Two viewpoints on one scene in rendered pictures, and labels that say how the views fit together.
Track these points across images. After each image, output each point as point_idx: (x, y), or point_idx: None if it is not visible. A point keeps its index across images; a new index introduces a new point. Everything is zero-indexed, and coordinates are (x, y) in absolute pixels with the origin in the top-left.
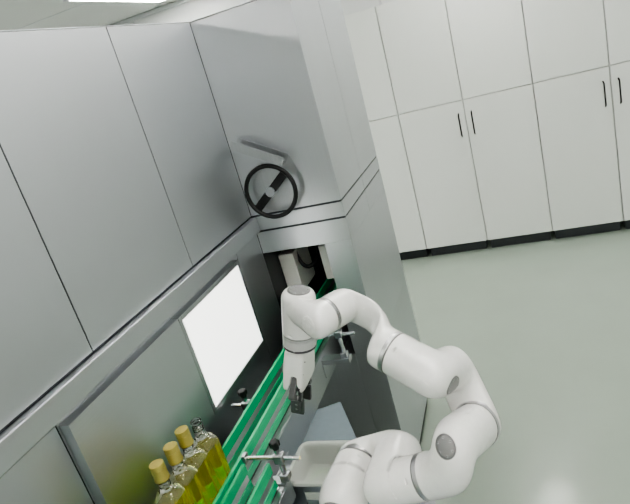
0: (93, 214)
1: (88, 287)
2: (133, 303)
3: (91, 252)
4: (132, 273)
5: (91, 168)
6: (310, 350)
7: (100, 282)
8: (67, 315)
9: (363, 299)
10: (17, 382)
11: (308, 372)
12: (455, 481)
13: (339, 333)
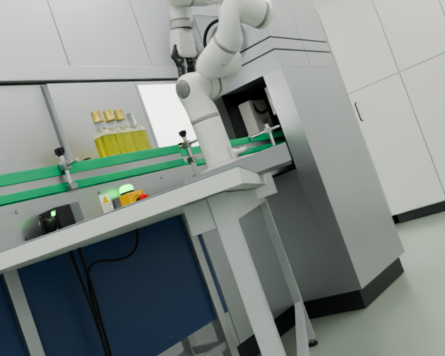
0: (80, 1)
1: (71, 34)
2: (102, 59)
3: (75, 18)
4: (103, 44)
5: None
6: (184, 27)
7: (80, 36)
8: (56, 39)
9: None
10: (21, 51)
11: (186, 45)
12: (226, 14)
13: (268, 128)
